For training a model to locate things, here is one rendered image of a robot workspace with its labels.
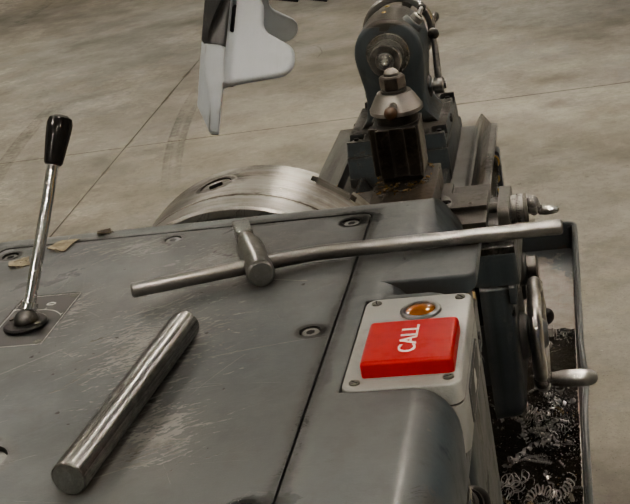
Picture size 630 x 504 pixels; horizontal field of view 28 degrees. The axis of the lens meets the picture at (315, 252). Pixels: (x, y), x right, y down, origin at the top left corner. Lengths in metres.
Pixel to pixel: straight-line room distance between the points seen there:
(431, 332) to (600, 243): 3.38
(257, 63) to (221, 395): 0.21
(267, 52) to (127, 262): 0.33
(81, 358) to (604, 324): 2.83
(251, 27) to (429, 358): 0.24
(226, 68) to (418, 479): 0.28
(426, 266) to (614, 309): 2.80
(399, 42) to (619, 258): 1.84
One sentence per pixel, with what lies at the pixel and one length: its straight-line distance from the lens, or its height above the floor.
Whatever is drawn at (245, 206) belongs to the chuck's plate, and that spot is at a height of 1.24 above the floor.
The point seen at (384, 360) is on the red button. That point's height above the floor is 1.27.
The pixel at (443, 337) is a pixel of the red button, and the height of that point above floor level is 1.27.
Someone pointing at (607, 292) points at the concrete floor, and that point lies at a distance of 3.84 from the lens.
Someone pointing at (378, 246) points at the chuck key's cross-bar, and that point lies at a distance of 0.98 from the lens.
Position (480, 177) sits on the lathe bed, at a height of 0.85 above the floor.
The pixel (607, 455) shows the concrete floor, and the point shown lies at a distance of 3.05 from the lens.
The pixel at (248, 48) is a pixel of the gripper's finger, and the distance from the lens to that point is 0.80.
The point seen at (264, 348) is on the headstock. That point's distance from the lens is 0.87.
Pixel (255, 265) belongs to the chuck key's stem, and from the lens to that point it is 0.96.
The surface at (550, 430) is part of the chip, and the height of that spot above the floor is 0.56.
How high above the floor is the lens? 1.63
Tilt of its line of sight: 21 degrees down
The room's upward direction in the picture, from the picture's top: 10 degrees counter-clockwise
